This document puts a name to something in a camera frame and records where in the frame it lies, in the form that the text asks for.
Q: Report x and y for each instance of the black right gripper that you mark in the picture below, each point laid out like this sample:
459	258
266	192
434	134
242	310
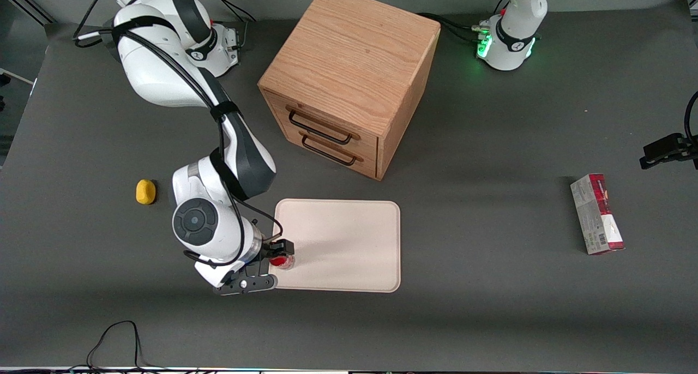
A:
271	251

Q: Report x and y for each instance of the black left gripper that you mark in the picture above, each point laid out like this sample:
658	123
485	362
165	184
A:
666	150

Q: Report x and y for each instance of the red coke bottle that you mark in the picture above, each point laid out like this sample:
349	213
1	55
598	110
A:
282	261

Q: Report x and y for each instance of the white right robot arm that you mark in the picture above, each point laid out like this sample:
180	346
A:
158	74

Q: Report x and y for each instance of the beige rectangular tray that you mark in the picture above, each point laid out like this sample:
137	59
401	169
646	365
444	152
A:
343	243

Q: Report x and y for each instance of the red and grey carton box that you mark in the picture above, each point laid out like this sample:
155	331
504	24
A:
597	216

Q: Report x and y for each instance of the yellow lemon-shaped object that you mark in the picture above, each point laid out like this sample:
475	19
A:
145	192

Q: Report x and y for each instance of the wooden two-drawer cabinet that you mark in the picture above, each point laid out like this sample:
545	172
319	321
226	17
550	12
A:
349	52

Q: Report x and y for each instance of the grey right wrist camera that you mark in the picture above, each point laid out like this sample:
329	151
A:
248	284

